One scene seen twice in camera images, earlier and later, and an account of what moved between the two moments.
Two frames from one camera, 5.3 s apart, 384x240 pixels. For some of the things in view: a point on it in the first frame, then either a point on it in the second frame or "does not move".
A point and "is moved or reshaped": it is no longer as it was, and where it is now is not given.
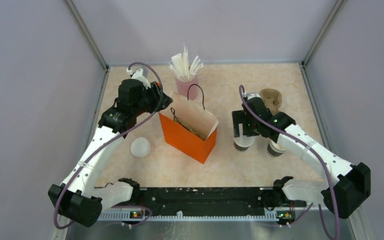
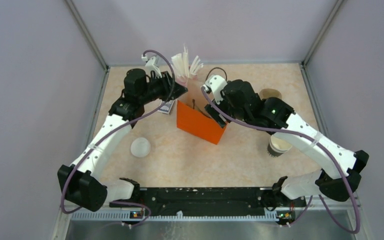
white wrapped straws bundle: (180, 65) does not move
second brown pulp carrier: (272, 99) does not move
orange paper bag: (188, 126) is moved or reshaped
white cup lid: (140, 147) does not move
